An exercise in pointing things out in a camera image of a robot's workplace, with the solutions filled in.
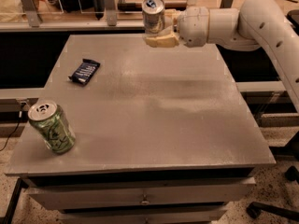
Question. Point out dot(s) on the metal railing post left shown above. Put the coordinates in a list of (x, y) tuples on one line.
[(30, 11)]

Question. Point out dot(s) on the metal railing post middle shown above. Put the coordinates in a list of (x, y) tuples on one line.
[(111, 13)]

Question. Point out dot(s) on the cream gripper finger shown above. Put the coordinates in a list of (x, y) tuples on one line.
[(171, 17), (162, 41)]

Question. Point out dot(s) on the grey drawer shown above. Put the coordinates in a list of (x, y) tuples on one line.
[(161, 215), (219, 190)]

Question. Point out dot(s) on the grey lower drawer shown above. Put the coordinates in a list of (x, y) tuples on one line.
[(161, 215)]

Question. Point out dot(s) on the black office chair base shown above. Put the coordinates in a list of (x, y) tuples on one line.
[(274, 199)]

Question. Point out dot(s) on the silver blue redbull can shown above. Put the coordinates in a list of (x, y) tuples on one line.
[(153, 16)]

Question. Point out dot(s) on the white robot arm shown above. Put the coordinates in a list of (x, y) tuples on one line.
[(257, 24)]

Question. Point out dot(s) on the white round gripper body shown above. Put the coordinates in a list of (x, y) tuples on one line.
[(192, 25)]

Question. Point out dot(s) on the green soda can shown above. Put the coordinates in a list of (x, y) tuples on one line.
[(50, 121)]

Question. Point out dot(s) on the grey upper drawer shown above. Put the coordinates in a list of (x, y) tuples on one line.
[(219, 190)]

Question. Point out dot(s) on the dark blue snack bar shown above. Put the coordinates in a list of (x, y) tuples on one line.
[(83, 74)]

